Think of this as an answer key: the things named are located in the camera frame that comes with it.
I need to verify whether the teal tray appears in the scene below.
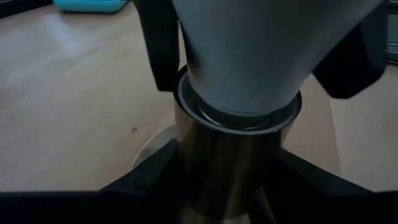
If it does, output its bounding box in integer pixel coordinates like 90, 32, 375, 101
52, 0, 129, 14

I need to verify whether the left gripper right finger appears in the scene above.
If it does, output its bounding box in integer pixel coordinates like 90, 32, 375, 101
261, 147, 398, 224

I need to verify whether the black aluminium table frame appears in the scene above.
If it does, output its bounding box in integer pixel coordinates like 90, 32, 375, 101
0, 0, 53, 19

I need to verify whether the white light bulb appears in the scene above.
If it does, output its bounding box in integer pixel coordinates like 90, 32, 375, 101
172, 0, 384, 116

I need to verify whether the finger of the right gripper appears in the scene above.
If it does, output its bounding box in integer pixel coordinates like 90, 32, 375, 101
133, 0, 182, 93
312, 0, 389, 100

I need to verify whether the brass lamp socket base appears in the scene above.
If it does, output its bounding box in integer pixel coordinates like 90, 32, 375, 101
129, 64, 303, 224

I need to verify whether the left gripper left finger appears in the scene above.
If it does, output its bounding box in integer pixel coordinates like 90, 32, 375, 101
98, 138, 193, 224

